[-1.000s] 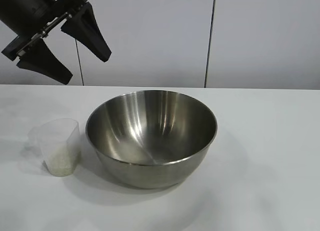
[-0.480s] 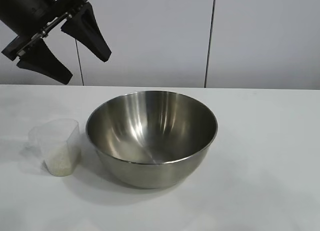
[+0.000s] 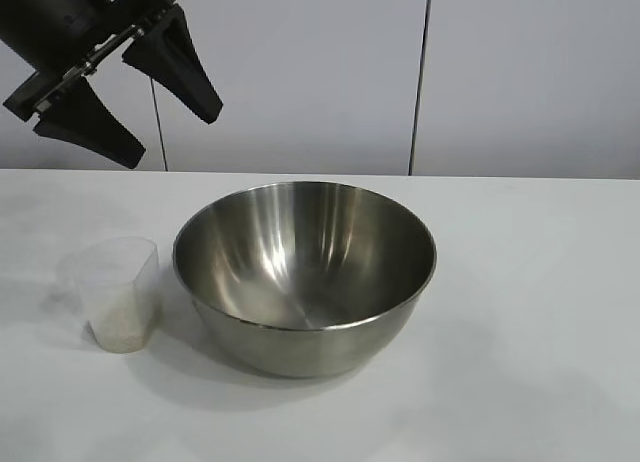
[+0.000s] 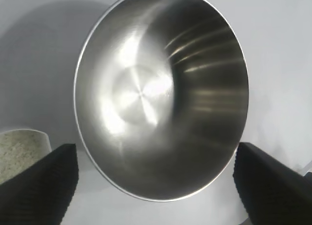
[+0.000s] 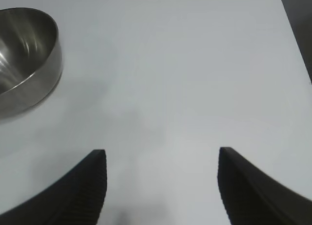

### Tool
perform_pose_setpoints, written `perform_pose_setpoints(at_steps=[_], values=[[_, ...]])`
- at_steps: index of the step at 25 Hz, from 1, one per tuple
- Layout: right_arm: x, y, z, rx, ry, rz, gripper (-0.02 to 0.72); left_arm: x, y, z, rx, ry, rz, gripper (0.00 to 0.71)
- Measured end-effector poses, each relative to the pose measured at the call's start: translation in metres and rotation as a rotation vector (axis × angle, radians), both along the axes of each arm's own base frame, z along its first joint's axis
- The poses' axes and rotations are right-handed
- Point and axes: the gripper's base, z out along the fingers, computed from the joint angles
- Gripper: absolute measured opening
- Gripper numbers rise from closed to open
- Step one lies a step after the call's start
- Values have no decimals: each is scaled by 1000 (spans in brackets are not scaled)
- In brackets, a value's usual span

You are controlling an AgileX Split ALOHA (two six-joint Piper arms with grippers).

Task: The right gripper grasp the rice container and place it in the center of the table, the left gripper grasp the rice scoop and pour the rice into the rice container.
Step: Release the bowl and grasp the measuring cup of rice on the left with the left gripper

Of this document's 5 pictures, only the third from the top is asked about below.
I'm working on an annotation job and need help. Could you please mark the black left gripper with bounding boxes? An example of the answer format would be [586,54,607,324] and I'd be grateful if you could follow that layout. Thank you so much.
[0,0,224,170]

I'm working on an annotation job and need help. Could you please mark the clear plastic measuring cup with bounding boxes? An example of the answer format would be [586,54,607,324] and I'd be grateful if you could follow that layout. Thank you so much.
[53,235,164,354]

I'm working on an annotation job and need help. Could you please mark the white rice grains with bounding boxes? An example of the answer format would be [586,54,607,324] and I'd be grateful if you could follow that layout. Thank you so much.
[89,294,162,354]

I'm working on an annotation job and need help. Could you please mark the stainless steel mixing bowl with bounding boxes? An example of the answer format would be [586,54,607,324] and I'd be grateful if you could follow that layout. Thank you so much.
[171,180,438,379]

